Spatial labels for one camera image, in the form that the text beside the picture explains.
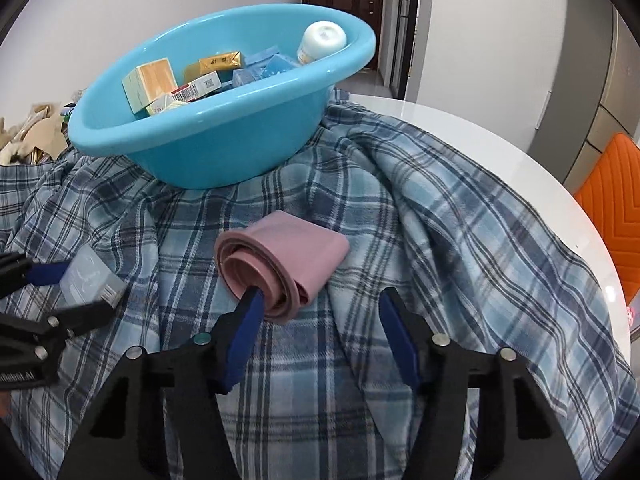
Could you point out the blue plaid cloth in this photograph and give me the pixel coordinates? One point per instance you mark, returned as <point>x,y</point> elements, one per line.
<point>450,240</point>

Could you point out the gold grey refrigerator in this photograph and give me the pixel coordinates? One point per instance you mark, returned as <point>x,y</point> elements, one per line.
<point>585,85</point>

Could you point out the orange chair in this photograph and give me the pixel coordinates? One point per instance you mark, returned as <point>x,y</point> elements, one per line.
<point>615,210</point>

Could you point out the red and white cigarette pack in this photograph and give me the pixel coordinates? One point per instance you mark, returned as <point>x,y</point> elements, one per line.
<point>197,87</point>

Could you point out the grey silver box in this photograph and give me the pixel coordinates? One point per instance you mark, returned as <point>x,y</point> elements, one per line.
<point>90,275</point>

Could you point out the black framed glass door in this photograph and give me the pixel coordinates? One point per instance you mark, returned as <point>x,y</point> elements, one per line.
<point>400,10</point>

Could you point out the gold and blue cigarette pack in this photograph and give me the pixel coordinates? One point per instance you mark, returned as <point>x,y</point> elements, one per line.
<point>220,62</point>

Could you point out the pink band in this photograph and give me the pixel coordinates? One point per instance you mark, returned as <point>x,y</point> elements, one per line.
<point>295,255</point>

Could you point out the blue plastic basin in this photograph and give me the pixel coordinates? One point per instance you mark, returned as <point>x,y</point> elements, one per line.
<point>225,140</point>

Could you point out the cream and orange box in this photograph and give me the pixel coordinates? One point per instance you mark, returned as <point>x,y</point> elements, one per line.
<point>155,80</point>

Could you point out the pile of assorted packets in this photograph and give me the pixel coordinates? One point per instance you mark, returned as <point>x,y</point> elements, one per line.
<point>15,150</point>

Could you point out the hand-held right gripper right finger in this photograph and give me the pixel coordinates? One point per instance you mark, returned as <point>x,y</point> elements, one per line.
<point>400,340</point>

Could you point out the white plastic bottle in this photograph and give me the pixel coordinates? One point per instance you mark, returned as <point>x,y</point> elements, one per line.
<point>322,40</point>

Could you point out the small yellow green box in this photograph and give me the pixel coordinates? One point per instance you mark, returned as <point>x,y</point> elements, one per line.
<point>167,106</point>

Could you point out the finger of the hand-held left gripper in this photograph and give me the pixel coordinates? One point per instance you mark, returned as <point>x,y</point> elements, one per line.
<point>47,273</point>
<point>85,316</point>

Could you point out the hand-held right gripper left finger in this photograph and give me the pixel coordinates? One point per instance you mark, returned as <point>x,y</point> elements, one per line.
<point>245,340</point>

